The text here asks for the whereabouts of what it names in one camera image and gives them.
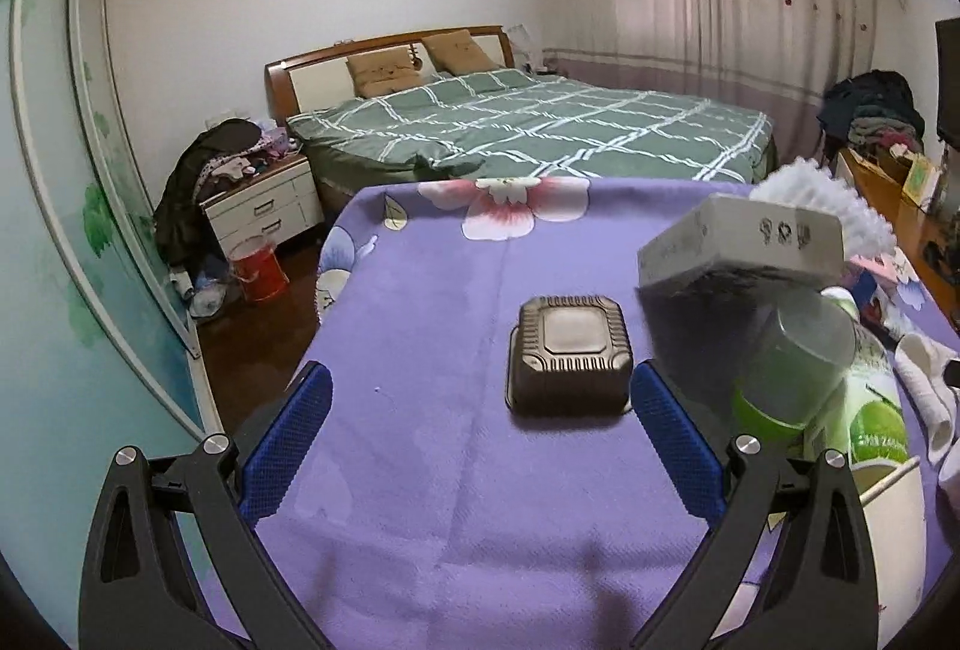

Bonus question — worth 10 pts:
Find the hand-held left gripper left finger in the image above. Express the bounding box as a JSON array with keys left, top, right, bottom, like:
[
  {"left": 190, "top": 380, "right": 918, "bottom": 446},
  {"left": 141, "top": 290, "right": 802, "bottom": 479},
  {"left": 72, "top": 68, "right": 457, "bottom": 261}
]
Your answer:
[{"left": 79, "top": 361, "right": 335, "bottom": 650}]

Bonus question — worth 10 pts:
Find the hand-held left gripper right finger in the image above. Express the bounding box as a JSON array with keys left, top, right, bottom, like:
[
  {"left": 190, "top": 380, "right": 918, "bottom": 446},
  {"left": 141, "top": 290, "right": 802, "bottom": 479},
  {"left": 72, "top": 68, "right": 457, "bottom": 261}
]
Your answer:
[{"left": 630, "top": 361, "right": 878, "bottom": 650}]

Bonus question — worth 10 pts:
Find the black plastic food container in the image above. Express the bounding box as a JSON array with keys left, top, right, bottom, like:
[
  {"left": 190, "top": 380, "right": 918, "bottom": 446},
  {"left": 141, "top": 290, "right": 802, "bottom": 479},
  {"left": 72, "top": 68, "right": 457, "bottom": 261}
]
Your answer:
[{"left": 506, "top": 294, "right": 635, "bottom": 417}]

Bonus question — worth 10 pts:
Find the green translucent plastic cup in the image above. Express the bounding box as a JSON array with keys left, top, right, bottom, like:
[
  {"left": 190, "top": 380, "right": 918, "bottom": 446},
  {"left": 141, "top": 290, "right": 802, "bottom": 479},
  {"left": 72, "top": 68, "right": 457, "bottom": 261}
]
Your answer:
[{"left": 731, "top": 290, "right": 860, "bottom": 445}]

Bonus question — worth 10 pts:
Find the green white tissue pack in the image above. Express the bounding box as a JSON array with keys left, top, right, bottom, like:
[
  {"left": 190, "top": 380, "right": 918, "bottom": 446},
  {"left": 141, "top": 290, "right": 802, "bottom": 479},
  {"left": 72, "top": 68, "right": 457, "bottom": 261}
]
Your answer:
[{"left": 821, "top": 286, "right": 912, "bottom": 471}]

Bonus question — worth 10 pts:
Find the purple floral tablecloth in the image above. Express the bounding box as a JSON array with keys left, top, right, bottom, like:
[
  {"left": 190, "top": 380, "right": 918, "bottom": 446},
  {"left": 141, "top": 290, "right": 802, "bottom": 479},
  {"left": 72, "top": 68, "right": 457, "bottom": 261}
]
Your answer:
[{"left": 199, "top": 173, "right": 960, "bottom": 650}]

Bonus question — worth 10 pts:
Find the red bucket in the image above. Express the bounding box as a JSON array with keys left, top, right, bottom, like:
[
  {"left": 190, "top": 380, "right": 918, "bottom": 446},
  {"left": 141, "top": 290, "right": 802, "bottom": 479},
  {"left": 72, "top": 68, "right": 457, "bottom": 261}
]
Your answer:
[{"left": 229, "top": 237, "right": 290, "bottom": 304}]

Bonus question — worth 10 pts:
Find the grey-white cardboard box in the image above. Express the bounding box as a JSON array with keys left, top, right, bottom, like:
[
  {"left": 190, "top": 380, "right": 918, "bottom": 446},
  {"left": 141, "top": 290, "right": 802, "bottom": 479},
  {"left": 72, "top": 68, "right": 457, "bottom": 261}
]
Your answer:
[{"left": 637, "top": 194, "right": 848, "bottom": 302}]

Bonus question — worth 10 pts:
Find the white paper cup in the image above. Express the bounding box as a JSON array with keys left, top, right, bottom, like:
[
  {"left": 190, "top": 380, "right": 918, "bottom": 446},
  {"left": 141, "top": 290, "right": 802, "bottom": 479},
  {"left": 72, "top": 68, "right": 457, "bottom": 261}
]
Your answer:
[{"left": 847, "top": 455, "right": 950, "bottom": 632}]

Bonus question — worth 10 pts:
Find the white nightstand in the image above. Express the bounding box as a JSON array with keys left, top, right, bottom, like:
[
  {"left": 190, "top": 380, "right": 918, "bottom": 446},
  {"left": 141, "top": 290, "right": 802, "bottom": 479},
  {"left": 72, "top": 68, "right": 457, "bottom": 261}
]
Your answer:
[{"left": 201, "top": 155, "right": 325, "bottom": 253}]

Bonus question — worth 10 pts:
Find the white sock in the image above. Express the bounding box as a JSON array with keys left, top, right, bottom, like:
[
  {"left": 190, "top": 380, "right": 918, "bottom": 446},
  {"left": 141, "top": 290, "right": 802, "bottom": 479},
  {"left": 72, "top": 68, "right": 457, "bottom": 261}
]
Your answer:
[{"left": 896, "top": 333, "right": 960, "bottom": 467}]

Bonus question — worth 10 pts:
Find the dark jacket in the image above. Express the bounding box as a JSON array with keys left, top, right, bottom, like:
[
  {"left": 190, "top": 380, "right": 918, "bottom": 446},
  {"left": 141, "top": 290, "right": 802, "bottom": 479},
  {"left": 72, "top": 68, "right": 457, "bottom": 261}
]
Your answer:
[{"left": 154, "top": 117, "right": 260, "bottom": 268}]

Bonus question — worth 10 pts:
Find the pile of mixed clothes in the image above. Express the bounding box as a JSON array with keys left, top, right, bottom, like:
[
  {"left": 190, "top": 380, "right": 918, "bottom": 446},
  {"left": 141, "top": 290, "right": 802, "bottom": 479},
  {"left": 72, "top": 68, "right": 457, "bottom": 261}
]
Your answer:
[{"left": 199, "top": 121, "right": 301, "bottom": 182}]

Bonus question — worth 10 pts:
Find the sliding wardrobe door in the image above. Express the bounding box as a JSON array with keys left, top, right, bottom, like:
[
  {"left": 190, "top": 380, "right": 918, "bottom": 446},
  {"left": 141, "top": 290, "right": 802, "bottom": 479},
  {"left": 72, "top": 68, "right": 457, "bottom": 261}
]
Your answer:
[{"left": 0, "top": 0, "right": 226, "bottom": 441}]

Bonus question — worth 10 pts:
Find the long wooden cabinet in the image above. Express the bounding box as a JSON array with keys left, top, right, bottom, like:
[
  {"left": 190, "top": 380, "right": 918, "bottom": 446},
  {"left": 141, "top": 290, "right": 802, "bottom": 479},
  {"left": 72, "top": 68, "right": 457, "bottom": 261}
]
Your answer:
[{"left": 836, "top": 147, "right": 960, "bottom": 328}]

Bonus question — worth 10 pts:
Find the green plaid quilt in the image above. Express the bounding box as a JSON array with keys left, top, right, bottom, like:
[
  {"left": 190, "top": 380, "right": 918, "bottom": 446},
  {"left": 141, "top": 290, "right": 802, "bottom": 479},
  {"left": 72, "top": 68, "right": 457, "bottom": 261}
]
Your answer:
[{"left": 287, "top": 68, "right": 775, "bottom": 184}]

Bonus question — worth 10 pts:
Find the green paper box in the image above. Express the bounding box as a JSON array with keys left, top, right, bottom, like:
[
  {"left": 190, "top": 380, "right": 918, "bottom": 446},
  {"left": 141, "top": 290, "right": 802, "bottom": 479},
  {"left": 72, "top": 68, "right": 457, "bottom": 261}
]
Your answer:
[{"left": 904, "top": 158, "right": 942, "bottom": 208}]

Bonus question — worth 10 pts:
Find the wooden bed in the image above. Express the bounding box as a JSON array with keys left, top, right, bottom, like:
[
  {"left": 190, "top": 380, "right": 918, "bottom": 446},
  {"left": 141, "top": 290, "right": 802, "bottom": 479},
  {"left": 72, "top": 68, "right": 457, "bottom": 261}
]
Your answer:
[{"left": 264, "top": 25, "right": 777, "bottom": 208}]

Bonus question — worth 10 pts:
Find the brown pillow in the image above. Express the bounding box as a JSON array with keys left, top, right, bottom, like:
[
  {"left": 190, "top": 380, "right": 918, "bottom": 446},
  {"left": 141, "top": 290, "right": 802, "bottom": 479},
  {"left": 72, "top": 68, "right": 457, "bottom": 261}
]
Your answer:
[
  {"left": 346, "top": 50, "right": 425, "bottom": 98},
  {"left": 421, "top": 31, "right": 500, "bottom": 75}
]

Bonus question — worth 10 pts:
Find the pile of dark clothes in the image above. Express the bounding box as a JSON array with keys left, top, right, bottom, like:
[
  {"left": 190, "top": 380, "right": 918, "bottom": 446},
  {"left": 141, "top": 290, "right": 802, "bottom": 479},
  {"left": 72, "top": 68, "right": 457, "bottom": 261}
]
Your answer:
[{"left": 817, "top": 71, "right": 927, "bottom": 156}]

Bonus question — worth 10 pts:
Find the table lamp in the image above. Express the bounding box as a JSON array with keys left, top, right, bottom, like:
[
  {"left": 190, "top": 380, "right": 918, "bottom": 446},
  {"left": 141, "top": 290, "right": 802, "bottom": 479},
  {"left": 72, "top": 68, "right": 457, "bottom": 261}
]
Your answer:
[{"left": 506, "top": 23, "right": 535, "bottom": 67}]

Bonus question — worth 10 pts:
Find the black television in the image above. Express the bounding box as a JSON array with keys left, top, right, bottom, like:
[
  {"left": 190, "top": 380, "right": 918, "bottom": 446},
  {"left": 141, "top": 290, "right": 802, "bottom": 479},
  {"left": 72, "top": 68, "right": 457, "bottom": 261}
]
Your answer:
[{"left": 935, "top": 18, "right": 960, "bottom": 145}]

